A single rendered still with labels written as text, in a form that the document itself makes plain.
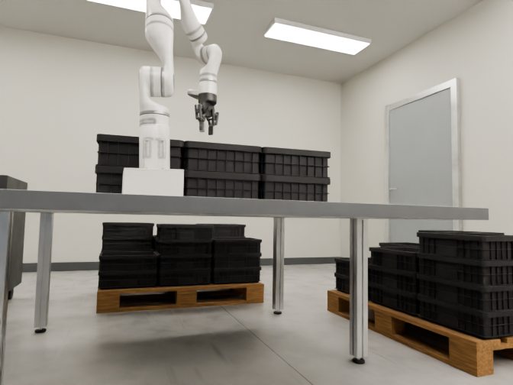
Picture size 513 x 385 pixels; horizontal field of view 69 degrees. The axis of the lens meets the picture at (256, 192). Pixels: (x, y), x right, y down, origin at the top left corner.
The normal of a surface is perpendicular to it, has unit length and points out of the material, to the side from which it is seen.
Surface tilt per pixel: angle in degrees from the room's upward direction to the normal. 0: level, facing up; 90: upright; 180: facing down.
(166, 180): 90
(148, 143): 90
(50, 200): 90
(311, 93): 90
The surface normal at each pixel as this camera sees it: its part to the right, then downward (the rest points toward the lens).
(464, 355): -0.94, -0.04
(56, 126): 0.35, -0.06
